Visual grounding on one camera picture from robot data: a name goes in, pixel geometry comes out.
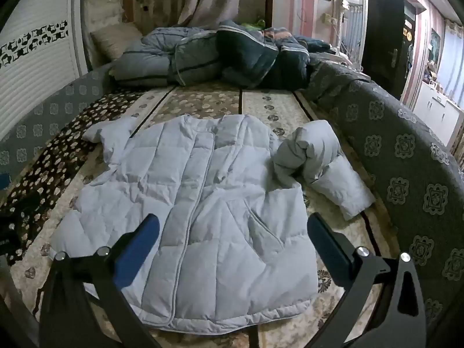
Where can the light blue window curtain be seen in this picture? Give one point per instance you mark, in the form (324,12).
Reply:
(453,54)

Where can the grey-blue striped quilt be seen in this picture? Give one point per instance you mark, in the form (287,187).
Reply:
(152,54)

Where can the dark door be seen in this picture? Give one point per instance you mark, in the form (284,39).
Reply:
(384,43)

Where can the small wall picture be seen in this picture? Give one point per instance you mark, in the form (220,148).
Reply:
(435,41)

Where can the grey patterned bedspread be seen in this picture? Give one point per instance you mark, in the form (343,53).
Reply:
(398,145)

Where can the dark blue striped quilt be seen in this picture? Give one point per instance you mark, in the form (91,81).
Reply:
(246,58)

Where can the green cloth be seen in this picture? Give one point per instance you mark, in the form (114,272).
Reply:
(253,24)

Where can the white fluffy cushion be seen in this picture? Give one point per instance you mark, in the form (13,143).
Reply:
(101,3)

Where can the floral patterned blanket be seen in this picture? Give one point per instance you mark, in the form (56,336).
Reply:
(217,105)

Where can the wall socket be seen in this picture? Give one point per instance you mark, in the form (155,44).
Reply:
(328,18)

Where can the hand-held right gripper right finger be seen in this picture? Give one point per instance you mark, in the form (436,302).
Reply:
(326,243)

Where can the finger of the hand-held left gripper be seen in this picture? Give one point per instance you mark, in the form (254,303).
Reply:
(18,221)

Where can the beige pillow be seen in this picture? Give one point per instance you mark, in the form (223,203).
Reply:
(112,40)

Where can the light blue puffer jacket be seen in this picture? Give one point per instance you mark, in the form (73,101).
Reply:
(203,206)

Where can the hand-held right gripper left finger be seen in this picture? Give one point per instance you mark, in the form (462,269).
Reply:
(139,246)

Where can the white cabinet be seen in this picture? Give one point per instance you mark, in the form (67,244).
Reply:
(438,108)

